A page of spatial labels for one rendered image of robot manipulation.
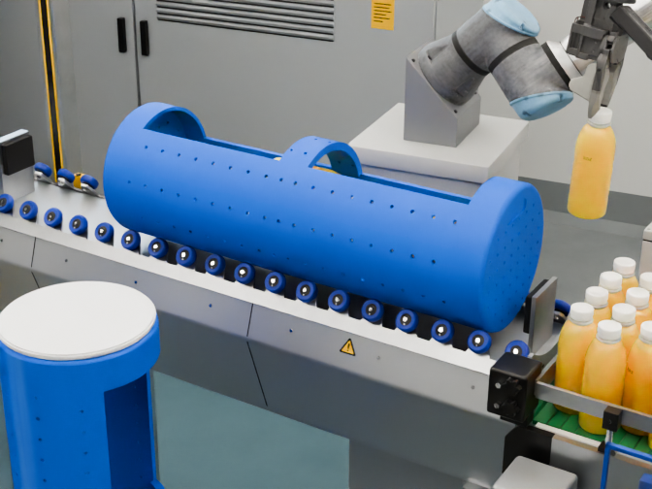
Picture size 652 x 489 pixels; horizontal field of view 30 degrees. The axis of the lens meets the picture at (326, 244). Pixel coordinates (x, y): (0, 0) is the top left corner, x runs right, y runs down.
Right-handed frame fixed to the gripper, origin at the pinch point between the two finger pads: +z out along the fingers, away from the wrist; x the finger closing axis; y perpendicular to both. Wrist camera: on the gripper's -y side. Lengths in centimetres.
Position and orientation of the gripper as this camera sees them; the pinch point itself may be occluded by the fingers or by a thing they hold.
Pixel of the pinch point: (600, 110)
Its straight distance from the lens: 215.5
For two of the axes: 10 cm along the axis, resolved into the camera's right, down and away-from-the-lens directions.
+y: -8.4, -3.1, 4.5
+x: -5.3, 2.2, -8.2
